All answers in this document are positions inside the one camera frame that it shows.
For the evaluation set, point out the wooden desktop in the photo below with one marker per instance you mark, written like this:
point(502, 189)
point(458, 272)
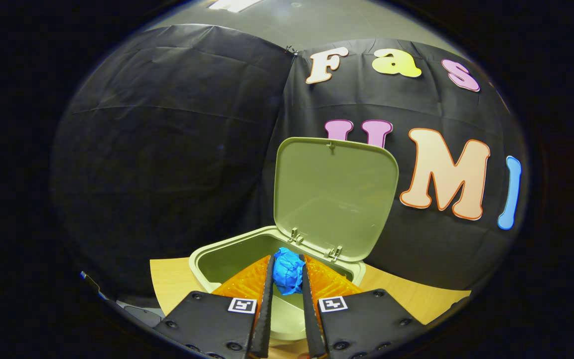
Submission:
point(175, 284)

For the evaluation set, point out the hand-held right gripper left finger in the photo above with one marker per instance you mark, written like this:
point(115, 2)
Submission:
point(207, 319)

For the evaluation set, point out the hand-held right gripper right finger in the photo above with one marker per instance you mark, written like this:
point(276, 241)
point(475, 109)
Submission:
point(366, 319)

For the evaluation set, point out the blue paper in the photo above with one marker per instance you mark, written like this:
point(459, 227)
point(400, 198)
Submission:
point(288, 271)

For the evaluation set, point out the black backdrop cloth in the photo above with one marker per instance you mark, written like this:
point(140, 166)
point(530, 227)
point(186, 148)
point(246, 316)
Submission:
point(167, 149)

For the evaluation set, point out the green desktop garbage bin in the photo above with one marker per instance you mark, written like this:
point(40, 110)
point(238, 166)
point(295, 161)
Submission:
point(334, 199)

